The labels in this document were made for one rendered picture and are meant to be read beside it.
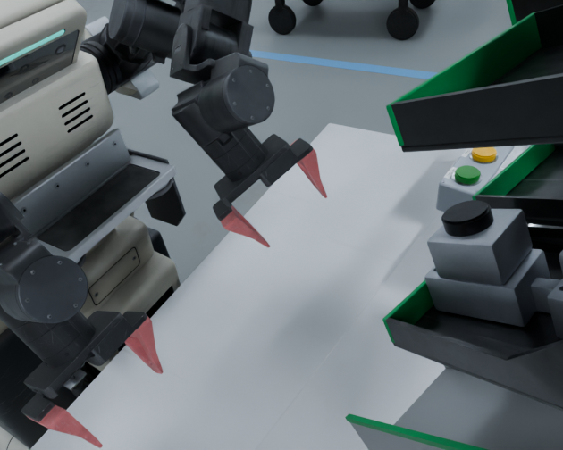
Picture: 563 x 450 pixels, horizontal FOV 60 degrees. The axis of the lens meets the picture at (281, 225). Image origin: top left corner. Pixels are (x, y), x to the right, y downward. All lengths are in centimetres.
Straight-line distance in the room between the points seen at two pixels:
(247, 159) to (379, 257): 38
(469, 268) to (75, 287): 32
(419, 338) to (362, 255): 55
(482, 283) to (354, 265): 54
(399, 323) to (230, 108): 26
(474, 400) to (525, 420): 7
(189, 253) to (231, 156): 167
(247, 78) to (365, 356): 43
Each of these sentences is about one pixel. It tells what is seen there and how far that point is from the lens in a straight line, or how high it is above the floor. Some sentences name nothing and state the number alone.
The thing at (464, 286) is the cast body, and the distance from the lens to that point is 34.
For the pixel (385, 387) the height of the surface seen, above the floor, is 86.
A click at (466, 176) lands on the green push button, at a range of 86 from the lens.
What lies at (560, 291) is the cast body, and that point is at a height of 126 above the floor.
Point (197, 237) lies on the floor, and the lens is 228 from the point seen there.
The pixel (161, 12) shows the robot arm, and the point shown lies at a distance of 80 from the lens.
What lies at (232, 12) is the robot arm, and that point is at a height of 131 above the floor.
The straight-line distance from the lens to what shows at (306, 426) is 69.
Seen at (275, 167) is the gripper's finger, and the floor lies 116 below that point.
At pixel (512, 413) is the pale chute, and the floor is 108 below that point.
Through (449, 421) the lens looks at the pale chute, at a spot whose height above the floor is 104.
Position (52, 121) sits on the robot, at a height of 116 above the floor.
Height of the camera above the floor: 148
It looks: 41 degrees down
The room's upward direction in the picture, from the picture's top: 10 degrees counter-clockwise
